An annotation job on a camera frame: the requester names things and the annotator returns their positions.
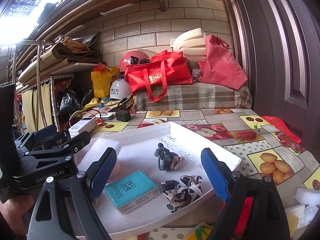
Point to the white cloth piece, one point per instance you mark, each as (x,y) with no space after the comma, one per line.
(305,213)

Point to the white foam block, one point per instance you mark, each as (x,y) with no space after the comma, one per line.
(97,150)

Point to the red helmet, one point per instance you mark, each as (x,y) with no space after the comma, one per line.
(133,57)

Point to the red round plush toy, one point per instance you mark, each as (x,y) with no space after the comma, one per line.
(234,221)

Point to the white wireless charger pad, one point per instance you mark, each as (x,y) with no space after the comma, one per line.
(105,116)

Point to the pink red fabric bag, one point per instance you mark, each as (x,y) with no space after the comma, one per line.
(220,67)

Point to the white shallow tray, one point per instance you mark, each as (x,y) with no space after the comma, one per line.
(137,148)

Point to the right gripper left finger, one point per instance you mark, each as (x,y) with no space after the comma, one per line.
(50,218)

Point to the pink fluffy plush keychain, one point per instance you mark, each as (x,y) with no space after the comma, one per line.
(115,171)

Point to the plaid covered bench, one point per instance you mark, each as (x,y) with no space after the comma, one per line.
(195,96)

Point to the black white patterned scrunchie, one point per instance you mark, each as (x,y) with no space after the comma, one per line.
(182,193)

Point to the red tote bag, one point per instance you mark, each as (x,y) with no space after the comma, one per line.
(164,69)

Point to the metal storage shelf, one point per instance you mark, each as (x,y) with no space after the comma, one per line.
(53,57)

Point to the fruit pattern tablecloth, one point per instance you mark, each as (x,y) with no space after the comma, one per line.
(244,134)

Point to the yellow sponge block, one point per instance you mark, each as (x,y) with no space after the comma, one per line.
(292,223)

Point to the yellow shopping bag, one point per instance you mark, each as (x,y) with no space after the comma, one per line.
(102,78)

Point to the white helmet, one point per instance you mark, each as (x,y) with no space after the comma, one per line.
(120,89)

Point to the red plastic bag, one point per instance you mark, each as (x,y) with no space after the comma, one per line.
(279,124)

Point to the dark wooden door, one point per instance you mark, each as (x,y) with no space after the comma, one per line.
(277,44)

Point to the black charger cube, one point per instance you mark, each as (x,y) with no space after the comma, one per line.
(123,115)

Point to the person's hand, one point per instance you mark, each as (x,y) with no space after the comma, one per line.
(13,210)

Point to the white power bank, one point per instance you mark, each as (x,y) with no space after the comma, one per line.
(86,124)

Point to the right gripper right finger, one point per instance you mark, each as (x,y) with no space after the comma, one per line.
(268,218)

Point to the teal tissue pack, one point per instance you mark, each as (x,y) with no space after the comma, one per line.
(131,192)

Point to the stacked white foam pads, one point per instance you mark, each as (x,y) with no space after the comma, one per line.
(192,45)

